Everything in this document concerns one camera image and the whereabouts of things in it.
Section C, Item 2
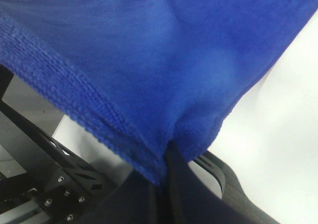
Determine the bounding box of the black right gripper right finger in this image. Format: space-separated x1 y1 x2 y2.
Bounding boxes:
165 142 277 224

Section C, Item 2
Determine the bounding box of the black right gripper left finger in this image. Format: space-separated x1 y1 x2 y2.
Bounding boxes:
96 171 171 224

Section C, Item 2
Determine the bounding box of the blue microfibre towel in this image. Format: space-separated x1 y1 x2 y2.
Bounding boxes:
0 0 318 185

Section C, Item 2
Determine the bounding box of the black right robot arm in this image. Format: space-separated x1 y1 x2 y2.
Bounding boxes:
0 102 275 224

